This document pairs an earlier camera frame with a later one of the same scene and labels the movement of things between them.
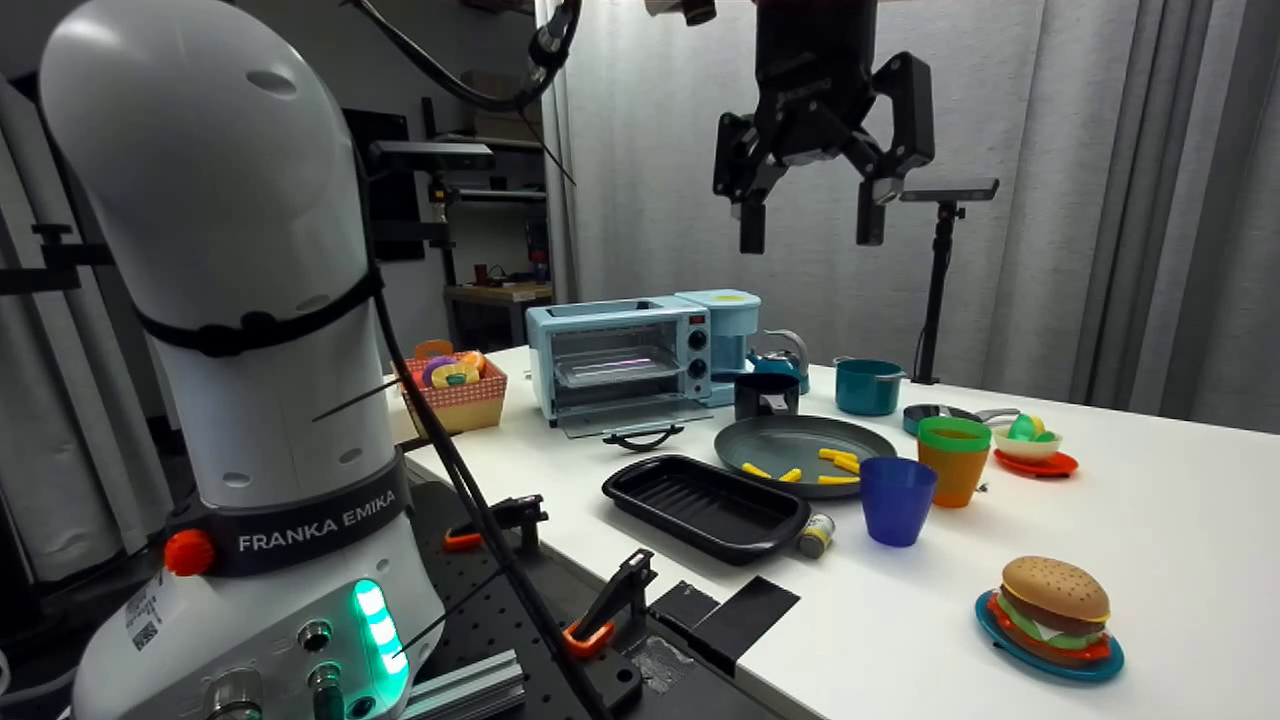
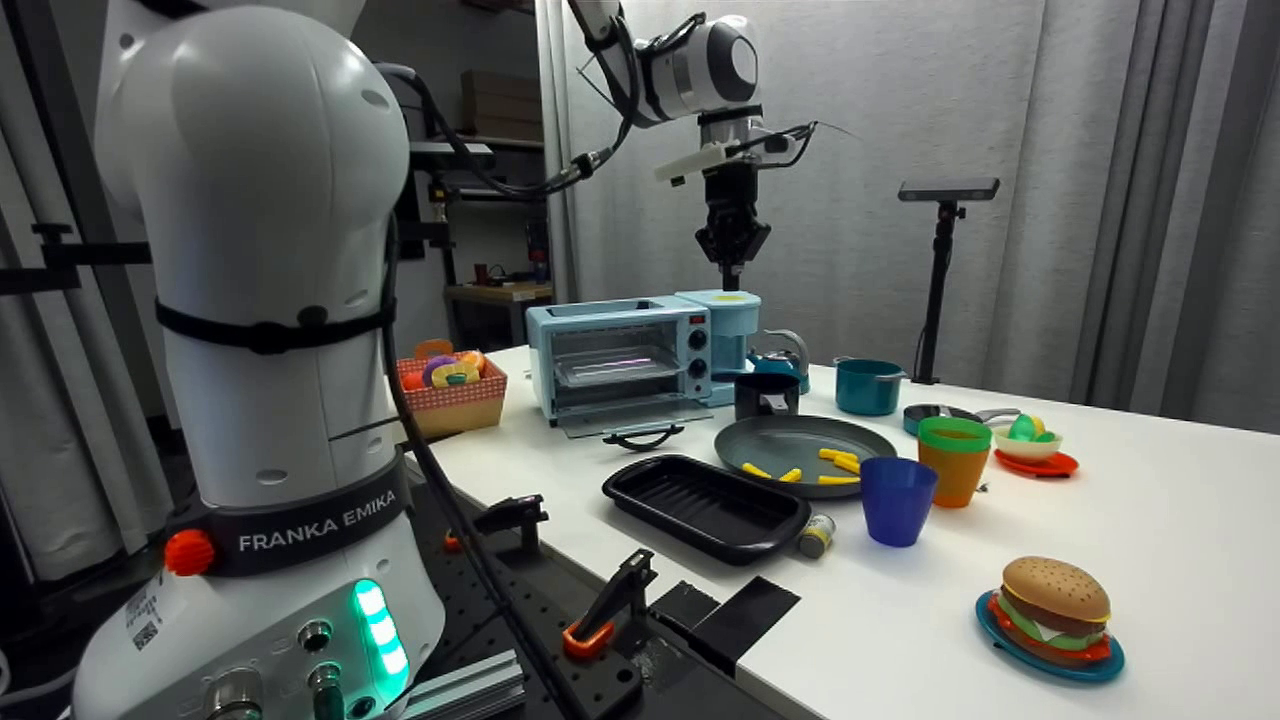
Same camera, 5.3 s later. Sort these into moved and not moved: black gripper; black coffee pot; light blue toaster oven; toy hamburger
Moved: black gripper
Not moved: light blue toaster oven; black coffee pot; toy hamburger
